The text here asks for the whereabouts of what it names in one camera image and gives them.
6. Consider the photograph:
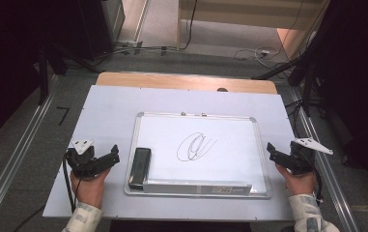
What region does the black whiteboard eraser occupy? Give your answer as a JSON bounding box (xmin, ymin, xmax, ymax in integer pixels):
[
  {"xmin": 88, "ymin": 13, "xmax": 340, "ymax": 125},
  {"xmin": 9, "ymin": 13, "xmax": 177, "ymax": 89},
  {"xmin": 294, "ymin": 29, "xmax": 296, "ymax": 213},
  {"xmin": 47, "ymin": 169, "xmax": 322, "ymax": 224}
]
[{"xmin": 127, "ymin": 147, "xmax": 153, "ymax": 190}]

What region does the dark cabinet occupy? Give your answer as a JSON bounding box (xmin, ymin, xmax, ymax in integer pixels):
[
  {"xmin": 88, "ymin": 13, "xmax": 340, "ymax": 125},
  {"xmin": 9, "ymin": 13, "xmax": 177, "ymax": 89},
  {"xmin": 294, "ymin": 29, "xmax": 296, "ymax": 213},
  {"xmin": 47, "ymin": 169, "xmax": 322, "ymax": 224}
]
[{"xmin": 74, "ymin": 0, "xmax": 127, "ymax": 62}]

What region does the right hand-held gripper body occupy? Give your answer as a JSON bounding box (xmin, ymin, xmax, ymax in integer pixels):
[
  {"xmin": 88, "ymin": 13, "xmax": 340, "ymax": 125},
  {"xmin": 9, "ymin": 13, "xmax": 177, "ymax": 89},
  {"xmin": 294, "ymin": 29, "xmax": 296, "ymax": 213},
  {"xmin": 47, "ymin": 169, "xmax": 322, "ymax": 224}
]
[{"xmin": 282, "ymin": 136, "xmax": 334, "ymax": 177}]

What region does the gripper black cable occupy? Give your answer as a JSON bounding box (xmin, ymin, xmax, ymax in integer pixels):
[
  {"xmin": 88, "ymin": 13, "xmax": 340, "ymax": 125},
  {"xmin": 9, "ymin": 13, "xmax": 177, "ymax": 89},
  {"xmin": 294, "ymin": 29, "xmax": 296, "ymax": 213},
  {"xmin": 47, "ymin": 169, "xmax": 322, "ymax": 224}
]
[
  {"xmin": 62, "ymin": 150, "xmax": 80, "ymax": 215},
  {"xmin": 310, "ymin": 166, "xmax": 325, "ymax": 205}
]

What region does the metal floor rail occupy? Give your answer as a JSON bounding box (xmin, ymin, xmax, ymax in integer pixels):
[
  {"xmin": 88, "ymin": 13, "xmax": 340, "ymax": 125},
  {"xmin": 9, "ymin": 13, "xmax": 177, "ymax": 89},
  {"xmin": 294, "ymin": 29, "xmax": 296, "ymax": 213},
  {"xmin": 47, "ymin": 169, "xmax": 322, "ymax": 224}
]
[
  {"xmin": 288, "ymin": 87, "xmax": 361, "ymax": 232},
  {"xmin": 0, "ymin": 74, "xmax": 61, "ymax": 228}
]

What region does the black curtain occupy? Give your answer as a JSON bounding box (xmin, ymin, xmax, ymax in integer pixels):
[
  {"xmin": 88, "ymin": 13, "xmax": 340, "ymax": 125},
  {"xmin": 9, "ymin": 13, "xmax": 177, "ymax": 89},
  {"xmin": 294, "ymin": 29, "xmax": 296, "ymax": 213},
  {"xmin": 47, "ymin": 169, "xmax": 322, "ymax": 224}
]
[
  {"xmin": 296, "ymin": 0, "xmax": 368, "ymax": 201},
  {"xmin": 0, "ymin": 0, "xmax": 91, "ymax": 153}
]

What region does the black hanging cable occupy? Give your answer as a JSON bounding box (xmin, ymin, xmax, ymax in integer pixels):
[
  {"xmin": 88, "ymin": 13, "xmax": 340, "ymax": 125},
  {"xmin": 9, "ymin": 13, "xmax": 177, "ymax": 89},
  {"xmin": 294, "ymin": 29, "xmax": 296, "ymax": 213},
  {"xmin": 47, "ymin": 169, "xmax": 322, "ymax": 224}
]
[{"xmin": 179, "ymin": 0, "xmax": 199, "ymax": 51}]

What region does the person's right hand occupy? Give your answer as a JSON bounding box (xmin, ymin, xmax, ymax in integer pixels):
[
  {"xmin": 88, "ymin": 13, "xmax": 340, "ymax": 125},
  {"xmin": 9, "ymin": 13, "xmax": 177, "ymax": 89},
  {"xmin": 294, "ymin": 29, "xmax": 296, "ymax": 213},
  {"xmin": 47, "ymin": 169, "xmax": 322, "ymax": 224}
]
[{"xmin": 274, "ymin": 162, "xmax": 317, "ymax": 197}]

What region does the person's left hand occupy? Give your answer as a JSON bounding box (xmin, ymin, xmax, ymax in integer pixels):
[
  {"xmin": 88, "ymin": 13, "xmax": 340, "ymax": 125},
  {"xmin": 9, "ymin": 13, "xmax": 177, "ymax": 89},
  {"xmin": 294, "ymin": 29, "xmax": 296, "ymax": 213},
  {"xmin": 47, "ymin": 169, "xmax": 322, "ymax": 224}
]
[{"xmin": 70, "ymin": 167, "xmax": 112, "ymax": 210}]

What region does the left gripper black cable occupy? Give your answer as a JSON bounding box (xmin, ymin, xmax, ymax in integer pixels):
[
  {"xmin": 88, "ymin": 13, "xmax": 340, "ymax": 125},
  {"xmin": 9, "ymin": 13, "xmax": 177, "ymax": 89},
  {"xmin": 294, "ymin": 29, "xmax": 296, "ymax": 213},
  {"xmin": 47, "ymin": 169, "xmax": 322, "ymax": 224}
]
[{"xmin": 62, "ymin": 150, "xmax": 80, "ymax": 215}]

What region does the light wooden furniture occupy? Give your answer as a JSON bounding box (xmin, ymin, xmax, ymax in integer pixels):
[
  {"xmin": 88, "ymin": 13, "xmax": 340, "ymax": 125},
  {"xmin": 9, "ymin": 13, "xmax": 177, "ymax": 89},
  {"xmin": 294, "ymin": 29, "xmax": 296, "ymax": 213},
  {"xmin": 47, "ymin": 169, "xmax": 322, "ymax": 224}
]
[{"xmin": 175, "ymin": 0, "xmax": 331, "ymax": 60}]

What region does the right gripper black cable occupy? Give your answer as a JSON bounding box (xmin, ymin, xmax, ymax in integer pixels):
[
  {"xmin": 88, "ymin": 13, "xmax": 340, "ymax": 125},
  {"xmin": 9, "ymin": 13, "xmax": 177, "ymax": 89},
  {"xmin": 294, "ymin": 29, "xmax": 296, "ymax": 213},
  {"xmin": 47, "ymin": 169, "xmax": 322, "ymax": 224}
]
[{"xmin": 310, "ymin": 166, "xmax": 325, "ymax": 205}]

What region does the black floor cable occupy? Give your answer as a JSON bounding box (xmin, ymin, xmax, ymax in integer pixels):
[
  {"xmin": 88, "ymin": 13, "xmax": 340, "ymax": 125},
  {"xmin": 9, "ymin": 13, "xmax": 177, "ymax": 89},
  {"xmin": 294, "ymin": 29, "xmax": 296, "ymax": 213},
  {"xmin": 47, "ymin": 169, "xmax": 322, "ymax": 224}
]
[{"xmin": 12, "ymin": 204, "xmax": 46, "ymax": 232}]

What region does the white floor cable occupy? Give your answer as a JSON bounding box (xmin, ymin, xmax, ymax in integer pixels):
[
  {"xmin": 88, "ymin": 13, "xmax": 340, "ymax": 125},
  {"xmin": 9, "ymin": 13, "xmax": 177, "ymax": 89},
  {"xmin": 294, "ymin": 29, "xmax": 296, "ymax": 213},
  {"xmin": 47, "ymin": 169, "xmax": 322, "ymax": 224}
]
[{"xmin": 233, "ymin": 45, "xmax": 281, "ymax": 63}]

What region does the silver framed whiteboard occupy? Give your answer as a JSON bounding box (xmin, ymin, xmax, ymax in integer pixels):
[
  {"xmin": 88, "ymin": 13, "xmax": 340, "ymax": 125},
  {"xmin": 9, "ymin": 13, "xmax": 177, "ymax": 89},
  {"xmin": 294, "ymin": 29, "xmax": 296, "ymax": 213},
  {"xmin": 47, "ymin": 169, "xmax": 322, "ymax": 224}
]
[{"xmin": 124, "ymin": 111, "xmax": 273, "ymax": 199}]

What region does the grey floor cable bundle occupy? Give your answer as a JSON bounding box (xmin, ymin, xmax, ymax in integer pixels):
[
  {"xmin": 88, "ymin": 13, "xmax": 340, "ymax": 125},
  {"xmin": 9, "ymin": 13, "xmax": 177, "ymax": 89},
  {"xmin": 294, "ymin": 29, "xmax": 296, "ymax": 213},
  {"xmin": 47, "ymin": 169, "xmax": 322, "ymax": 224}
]
[{"xmin": 99, "ymin": 44, "xmax": 178, "ymax": 61}]

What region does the white table cover board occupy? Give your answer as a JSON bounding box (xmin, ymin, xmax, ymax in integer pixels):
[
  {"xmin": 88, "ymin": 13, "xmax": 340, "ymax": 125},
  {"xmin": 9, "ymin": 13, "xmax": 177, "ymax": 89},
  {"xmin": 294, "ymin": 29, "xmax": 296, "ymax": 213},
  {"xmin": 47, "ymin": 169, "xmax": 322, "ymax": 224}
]
[{"xmin": 42, "ymin": 84, "xmax": 297, "ymax": 222}]

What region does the black stand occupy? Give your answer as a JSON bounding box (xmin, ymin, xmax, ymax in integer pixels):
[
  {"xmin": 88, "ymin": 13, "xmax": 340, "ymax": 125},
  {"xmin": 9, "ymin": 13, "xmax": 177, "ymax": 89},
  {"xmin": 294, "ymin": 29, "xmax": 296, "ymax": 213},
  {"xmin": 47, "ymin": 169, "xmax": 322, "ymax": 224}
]
[
  {"xmin": 251, "ymin": 54, "xmax": 323, "ymax": 118},
  {"xmin": 37, "ymin": 41, "xmax": 102, "ymax": 106}
]

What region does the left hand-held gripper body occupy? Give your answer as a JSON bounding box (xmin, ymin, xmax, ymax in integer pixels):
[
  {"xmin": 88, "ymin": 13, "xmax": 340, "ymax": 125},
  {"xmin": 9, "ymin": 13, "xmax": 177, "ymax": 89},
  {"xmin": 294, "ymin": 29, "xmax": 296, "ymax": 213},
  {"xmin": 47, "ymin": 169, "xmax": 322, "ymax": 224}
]
[{"xmin": 65, "ymin": 138, "xmax": 106, "ymax": 180}]

